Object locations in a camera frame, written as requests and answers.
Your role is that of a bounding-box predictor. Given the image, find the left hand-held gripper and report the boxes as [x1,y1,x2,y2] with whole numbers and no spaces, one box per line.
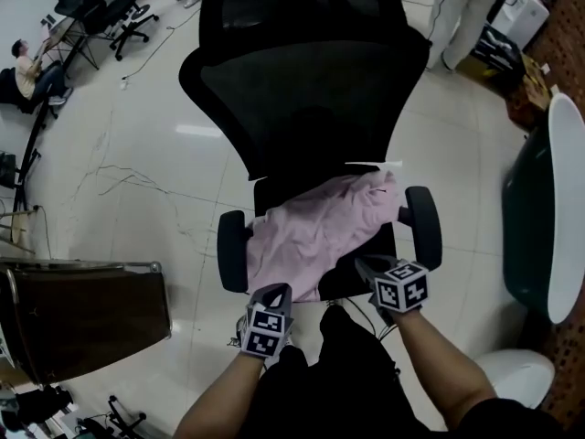
[239,283,296,360]

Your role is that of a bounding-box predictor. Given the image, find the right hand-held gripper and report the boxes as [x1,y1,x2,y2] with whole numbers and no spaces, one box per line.
[355,255,431,327]

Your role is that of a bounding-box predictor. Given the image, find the pink cloth garment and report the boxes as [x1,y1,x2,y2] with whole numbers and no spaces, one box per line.
[245,167,402,304]

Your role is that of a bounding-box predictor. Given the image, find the brown laundry hamper cart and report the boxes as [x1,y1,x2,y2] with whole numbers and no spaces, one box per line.
[0,259,174,386]

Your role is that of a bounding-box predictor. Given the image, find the person's right forearm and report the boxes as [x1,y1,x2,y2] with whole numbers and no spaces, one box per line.
[391,309,498,432]

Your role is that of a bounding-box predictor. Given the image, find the person's left forearm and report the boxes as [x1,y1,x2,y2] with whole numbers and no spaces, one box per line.
[172,350,271,439]

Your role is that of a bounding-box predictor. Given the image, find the person's black clothing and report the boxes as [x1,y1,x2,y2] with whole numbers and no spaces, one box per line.
[235,304,570,439]

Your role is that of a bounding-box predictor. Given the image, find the dark green bathtub white rim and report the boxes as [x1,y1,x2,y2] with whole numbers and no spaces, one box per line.
[501,92,585,325]

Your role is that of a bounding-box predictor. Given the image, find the white round stool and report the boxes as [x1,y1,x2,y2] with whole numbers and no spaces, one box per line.
[473,348,557,411]

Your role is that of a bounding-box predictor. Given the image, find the large black mesh office chair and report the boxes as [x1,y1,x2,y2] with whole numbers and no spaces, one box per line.
[178,0,443,302]

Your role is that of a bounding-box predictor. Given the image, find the yellow cardboard box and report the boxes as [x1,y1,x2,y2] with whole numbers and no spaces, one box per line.
[456,55,499,81]

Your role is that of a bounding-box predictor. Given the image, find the brown cardboard boxes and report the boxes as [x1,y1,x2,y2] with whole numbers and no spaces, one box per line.
[505,52,555,130]

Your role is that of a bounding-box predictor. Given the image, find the black storage crate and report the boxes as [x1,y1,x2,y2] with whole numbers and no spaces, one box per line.
[470,23,525,80]

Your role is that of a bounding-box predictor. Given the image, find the wooden stool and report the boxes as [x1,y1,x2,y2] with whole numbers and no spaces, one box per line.
[0,206,40,256]

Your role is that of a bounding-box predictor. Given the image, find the black metal stand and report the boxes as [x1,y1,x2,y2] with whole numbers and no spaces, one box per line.
[11,97,52,214]

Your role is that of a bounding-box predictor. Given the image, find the white cabinet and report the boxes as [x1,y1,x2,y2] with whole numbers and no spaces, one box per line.
[491,0,551,53]

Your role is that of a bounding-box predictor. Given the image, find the wooden desk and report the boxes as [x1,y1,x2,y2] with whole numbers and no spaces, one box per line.
[39,14,101,71]

